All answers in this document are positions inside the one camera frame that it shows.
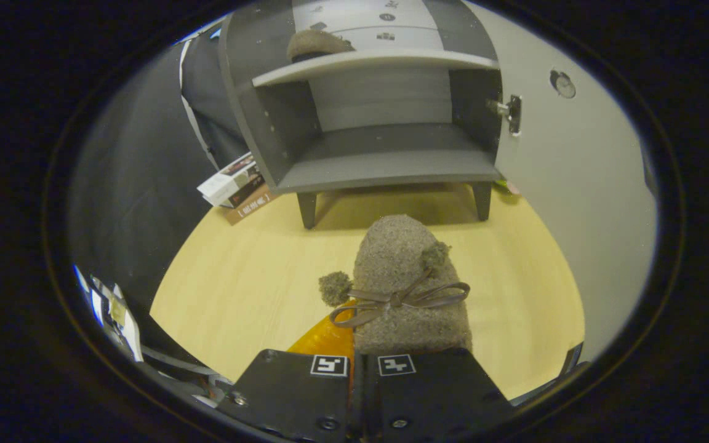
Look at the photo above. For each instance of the small black clip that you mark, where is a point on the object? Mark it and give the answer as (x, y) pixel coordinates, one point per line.
(571, 358)

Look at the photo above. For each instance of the white book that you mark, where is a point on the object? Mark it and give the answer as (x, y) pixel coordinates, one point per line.
(225, 181)

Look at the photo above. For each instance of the beige shoe cabinet door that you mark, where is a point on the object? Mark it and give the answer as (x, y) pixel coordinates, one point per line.
(576, 184)

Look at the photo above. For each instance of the pink and green plush toy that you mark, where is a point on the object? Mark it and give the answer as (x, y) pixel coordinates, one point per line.
(508, 186)

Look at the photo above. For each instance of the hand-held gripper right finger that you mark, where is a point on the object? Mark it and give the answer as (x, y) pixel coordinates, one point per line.
(434, 394)

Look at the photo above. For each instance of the black backdrop cloth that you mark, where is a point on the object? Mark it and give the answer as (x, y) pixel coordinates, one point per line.
(139, 160)

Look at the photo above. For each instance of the brown book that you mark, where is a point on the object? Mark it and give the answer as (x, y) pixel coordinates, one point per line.
(253, 206)

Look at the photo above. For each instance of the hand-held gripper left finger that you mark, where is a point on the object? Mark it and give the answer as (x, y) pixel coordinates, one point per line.
(293, 394)

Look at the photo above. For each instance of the grey shoe cabinet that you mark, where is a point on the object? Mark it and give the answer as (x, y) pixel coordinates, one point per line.
(379, 166)

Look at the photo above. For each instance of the brown fuzzy shoe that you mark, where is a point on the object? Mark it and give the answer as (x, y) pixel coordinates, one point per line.
(317, 44)
(391, 258)

